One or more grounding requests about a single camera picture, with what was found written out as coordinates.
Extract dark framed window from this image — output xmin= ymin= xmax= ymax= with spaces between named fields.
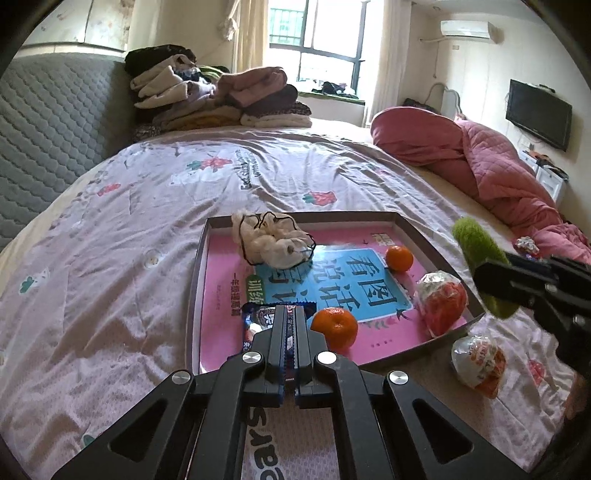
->
xmin=268 ymin=0 xmax=386 ymax=100

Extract black television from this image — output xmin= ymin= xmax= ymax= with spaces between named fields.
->
xmin=505 ymin=79 xmax=573 ymax=152

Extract green fuzzy ring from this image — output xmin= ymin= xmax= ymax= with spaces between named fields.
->
xmin=451 ymin=217 xmax=520 ymax=320

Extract blue snack packet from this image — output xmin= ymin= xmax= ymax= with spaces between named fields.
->
xmin=241 ymin=301 xmax=319 ymax=361

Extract grey quilted headboard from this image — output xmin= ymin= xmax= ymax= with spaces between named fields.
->
xmin=0 ymin=48 xmax=139 ymax=252

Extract mauve folded garment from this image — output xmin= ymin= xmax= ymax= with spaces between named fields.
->
xmin=216 ymin=67 xmax=288 ymax=107

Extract white air conditioner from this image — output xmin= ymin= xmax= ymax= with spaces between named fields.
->
xmin=440 ymin=19 xmax=491 ymax=44

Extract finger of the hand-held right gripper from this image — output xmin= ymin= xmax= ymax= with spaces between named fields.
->
xmin=475 ymin=259 xmax=555 ymax=305
xmin=505 ymin=251 xmax=555 ymax=268

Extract pink quilt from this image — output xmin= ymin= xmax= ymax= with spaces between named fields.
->
xmin=370 ymin=106 xmax=591 ymax=266

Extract dark clothes on sill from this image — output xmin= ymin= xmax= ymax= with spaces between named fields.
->
xmin=314 ymin=80 xmax=358 ymax=97

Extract cream fluffy scrunchie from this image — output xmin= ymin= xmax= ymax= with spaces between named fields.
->
xmin=231 ymin=211 xmax=317 ymax=269

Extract blossom print wardrobe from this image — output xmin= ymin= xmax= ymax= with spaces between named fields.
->
xmin=18 ymin=0 xmax=134 ymax=51

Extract black garment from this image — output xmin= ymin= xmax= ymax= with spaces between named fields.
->
xmin=124 ymin=45 xmax=199 ymax=77

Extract small orange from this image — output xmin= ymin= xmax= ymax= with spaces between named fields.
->
xmin=385 ymin=246 xmax=414 ymax=272

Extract red white candy wrapper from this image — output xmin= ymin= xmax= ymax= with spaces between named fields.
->
xmin=515 ymin=236 xmax=543 ymax=259

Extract cream curtain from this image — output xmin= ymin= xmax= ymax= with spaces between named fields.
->
xmin=222 ymin=0 xmax=273 ymax=75
xmin=360 ymin=0 xmax=407 ymax=127

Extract strawberry print bed sheet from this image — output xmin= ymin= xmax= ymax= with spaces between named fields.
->
xmin=0 ymin=127 xmax=573 ymax=480

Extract cream folded blanket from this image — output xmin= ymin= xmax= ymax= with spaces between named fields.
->
xmin=240 ymin=113 xmax=312 ymax=129

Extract large orange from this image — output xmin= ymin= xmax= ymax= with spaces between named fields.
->
xmin=310 ymin=307 xmax=359 ymax=349

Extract pink and blue tray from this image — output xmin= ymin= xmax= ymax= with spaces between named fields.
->
xmin=185 ymin=211 xmax=485 ymax=376

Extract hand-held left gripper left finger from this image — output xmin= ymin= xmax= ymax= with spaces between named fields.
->
xmin=51 ymin=308 xmax=293 ymax=480

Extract beige garment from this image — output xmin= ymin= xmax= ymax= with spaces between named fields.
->
xmin=130 ymin=55 xmax=218 ymax=109

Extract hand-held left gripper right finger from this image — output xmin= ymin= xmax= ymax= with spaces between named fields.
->
xmin=293 ymin=307 xmax=532 ymax=480

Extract white cabinet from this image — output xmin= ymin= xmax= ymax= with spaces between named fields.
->
xmin=522 ymin=148 xmax=568 ymax=204

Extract dark brown folded garment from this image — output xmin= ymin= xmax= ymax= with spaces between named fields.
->
xmin=240 ymin=85 xmax=300 ymax=116

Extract tan folded garment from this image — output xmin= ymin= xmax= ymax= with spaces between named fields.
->
xmin=152 ymin=108 xmax=243 ymax=132

